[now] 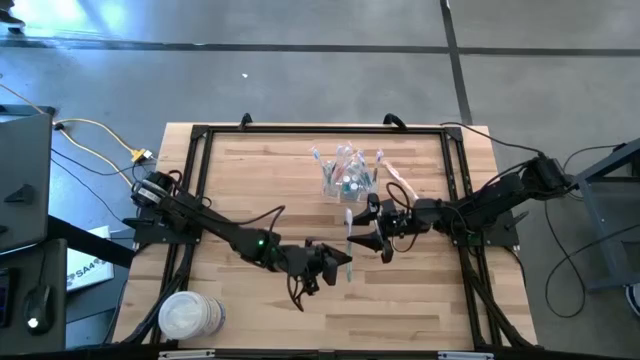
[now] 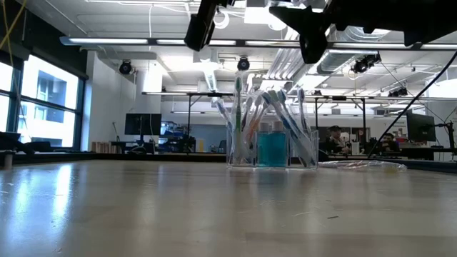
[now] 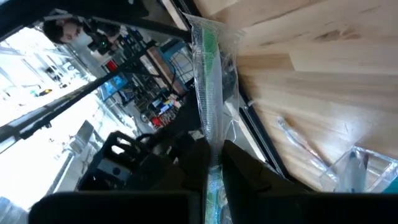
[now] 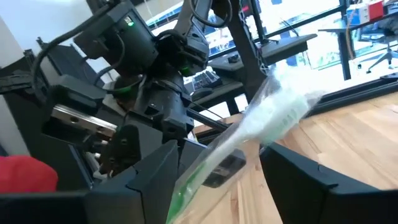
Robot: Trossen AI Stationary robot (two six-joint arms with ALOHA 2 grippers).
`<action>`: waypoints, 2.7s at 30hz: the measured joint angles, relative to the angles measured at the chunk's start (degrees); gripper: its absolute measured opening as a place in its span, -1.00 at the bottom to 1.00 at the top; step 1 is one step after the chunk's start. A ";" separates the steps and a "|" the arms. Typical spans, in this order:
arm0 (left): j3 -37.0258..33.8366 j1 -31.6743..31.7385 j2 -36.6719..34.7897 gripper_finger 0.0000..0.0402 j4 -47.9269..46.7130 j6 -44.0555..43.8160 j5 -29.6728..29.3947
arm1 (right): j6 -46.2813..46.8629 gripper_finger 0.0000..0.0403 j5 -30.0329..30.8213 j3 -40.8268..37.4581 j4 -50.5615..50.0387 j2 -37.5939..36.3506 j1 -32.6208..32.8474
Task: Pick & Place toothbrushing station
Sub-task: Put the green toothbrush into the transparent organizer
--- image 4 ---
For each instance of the green toothbrush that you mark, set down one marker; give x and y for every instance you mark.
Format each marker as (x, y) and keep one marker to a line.
(273, 115)

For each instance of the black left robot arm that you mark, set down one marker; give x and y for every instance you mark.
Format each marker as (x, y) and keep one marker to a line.
(192, 40)

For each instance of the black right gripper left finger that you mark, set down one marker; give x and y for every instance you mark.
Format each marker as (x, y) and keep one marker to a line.
(124, 205)

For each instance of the black desk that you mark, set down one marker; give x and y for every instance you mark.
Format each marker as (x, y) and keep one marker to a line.
(227, 90)

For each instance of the red soft object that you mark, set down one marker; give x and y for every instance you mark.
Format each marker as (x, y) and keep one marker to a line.
(25, 174)

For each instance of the red and white box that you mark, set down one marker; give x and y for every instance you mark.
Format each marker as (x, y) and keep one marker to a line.
(374, 9)

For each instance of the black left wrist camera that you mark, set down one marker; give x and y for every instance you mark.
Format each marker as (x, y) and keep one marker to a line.
(124, 43)

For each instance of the black keyboard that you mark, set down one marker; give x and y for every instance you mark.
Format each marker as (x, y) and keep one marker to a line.
(206, 80)

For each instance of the black aluminium rig frame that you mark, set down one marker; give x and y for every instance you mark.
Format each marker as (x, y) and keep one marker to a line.
(248, 62)

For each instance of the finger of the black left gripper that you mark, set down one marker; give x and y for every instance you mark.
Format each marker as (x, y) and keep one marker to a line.
(121, 152)
(227, 168)

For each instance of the grey office chair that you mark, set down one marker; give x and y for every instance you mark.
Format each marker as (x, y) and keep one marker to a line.
(385, 56)

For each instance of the black computer mouse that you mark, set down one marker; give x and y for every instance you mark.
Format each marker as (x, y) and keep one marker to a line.
(202, 94)

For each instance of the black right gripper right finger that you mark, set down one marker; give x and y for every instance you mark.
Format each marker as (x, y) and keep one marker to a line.
(326, 205)

